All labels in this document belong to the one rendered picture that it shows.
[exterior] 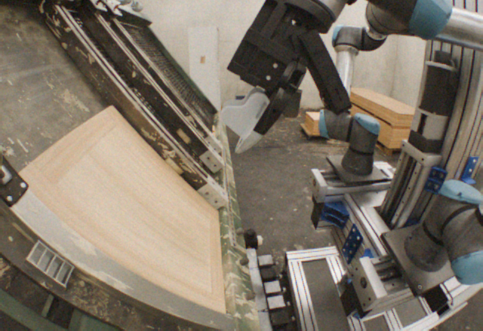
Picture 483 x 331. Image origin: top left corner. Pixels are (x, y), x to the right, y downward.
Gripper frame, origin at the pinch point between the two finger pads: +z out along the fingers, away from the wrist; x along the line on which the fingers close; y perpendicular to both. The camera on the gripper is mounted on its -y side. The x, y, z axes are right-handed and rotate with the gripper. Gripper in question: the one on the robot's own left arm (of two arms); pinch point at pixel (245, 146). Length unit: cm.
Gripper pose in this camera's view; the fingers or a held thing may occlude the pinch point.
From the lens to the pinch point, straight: 29.7
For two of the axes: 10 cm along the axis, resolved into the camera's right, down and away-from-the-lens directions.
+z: -4.7, 7.9, 3.9
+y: -8.8, -4.2, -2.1
